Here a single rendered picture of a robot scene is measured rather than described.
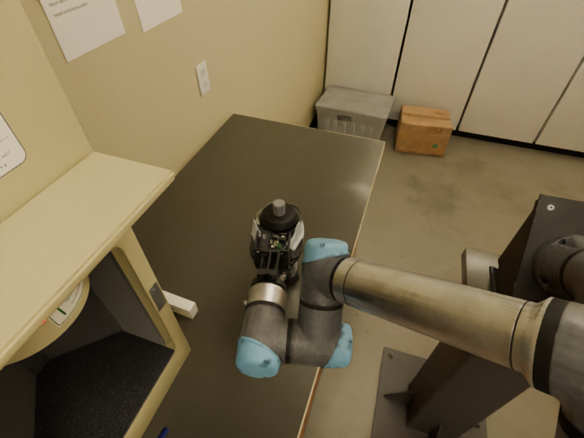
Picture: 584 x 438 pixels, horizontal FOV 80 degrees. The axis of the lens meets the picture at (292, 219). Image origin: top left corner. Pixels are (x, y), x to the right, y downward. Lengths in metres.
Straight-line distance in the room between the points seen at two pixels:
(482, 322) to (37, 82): 0.52
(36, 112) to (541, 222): 0.94
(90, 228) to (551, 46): 3.18
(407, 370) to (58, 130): 1.77
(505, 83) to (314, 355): 2.97
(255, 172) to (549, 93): 2.62
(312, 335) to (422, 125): 2.60
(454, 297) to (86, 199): 0.42
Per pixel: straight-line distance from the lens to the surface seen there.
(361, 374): 1.89
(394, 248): 2.36
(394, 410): 1.86
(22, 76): 0.43
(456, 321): 0.45
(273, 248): 0.69
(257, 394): 0.86
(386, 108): 3.11
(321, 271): 0.56
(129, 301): 0.73
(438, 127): 3.08
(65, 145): 0.46
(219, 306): 0.96
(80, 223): 0.39
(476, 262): 1.15
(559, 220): 0.99
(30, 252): 0.39
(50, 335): 0.57
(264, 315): 0.62
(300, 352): 0.61
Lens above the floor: 1.75
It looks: 46 degrees down
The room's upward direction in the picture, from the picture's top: straight up
